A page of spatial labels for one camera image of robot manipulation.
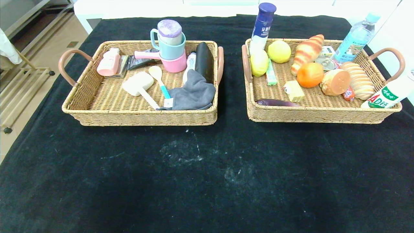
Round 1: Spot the white marker pen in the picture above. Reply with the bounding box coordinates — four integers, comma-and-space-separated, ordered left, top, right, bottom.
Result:
137, 87, 160, 110

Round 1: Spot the cream spoon with blue handle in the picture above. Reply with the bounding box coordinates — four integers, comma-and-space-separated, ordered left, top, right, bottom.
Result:
148, 65, 172, 100

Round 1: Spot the white soap bar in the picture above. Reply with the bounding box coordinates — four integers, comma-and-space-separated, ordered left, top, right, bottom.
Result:
122, 72, 155, 97

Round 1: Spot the yellow butter block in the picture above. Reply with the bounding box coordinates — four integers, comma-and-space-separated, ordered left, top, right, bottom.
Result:
284, 80, 305, 103

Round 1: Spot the orange mandarin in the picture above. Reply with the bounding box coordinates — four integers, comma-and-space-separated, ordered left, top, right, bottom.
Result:
297, 62, 325, 88

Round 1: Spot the round brown bun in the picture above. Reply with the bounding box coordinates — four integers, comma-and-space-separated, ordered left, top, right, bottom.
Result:
320, 68, 351, 96

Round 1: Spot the woven wicker basket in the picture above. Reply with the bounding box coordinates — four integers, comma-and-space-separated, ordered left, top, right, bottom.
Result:
241, 38, 406, 125
58, 40, 224, 127

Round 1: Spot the grey cloth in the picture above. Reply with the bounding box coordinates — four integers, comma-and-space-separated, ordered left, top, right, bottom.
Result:
156, 69, 216, 111

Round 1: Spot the black oblong case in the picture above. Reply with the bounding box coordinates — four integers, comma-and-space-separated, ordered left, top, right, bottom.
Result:
195, 42, 215, 85

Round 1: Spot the white tube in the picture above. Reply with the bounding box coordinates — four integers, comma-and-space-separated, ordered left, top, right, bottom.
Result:
182, 52, 197, 83

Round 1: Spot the purple eggplant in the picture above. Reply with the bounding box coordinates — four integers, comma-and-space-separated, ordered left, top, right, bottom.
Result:
256, 98, 303, 107

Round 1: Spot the oval yellow lemon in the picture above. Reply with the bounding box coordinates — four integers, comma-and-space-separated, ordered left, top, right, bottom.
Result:
249, 49, 269, 77

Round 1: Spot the green gum pack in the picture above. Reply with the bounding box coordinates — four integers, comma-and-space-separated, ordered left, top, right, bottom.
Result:
265, 58, 278, 86

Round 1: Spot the teal mug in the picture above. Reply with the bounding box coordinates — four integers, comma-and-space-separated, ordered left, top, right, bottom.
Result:
150, 28, 187, 61

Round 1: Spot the black plastic pouch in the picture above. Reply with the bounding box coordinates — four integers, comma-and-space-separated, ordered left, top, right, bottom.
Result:
127, 49, 159, 71

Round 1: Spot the purple trash bag roll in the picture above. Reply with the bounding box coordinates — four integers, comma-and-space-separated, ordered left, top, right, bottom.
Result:
158, 19, 183, 46

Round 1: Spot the round yellow fruit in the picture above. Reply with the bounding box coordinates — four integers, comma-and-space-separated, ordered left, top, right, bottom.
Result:
267, 40, 292, 64

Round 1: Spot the silver foil packet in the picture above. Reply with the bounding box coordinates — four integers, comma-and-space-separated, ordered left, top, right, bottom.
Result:
112, 55, 130, 78

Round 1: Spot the white bottle with blue cap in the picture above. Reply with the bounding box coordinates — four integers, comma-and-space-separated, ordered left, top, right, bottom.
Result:
248, 2, 277, 56

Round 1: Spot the pink plastic bottle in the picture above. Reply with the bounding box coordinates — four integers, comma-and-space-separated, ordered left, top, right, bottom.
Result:
97, 48, 121, 77

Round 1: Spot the white table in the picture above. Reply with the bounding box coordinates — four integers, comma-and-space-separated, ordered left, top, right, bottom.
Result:
74, 0, 401, 33

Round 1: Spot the striped croissant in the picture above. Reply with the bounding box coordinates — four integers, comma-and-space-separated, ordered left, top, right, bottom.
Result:
291, 34, 325, 77

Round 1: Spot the tin can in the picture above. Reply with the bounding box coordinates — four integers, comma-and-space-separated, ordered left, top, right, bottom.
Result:
315, 56, 337, 71

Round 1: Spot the ridged long bread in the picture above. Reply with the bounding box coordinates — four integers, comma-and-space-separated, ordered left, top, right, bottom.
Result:
340, 61, 376, 100

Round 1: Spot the clear water bottle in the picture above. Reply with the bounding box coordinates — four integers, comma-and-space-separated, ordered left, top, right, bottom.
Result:
333, 12, 381, 64

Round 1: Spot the white green milk bottle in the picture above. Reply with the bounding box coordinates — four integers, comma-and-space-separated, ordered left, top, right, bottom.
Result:
361, 70, 414, 109

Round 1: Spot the white cloth object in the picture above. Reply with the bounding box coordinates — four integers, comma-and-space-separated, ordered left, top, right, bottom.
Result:
0, 28, 22, 64

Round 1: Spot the grey metal shelf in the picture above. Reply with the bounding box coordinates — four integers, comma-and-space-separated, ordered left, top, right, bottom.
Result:
0, 0, 74, 38

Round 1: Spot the pink cup with long handle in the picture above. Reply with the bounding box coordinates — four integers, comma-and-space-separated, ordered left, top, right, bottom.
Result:
134, 50, 188, 73

